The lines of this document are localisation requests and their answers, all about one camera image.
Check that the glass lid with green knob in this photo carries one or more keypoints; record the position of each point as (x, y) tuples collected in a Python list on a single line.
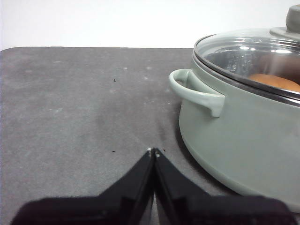
[(234, 47)]

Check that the sage green electric pot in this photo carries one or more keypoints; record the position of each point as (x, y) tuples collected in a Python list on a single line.
[(246, 140)]

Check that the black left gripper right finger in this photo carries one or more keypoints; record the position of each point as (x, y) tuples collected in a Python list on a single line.
[(211, 211)]

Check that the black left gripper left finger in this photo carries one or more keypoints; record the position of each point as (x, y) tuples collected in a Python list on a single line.
[(105, 208)]

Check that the brown potato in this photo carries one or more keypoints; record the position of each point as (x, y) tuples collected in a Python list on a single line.
[(276, 82)]

